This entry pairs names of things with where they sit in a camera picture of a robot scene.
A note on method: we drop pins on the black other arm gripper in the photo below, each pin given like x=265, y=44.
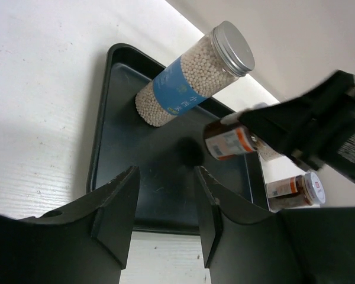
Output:
x=314, y=129

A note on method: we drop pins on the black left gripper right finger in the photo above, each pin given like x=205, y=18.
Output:
x=244, y=243

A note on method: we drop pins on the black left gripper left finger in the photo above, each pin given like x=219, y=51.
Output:
x=85, y=241

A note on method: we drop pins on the brown sauce jar orange label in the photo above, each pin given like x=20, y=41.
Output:
x=227, y=137

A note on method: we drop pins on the tall bead jar silver lid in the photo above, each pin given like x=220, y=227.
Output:
x=214, y=62

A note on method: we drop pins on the black plastic tray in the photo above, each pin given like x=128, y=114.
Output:
x=166, y=156

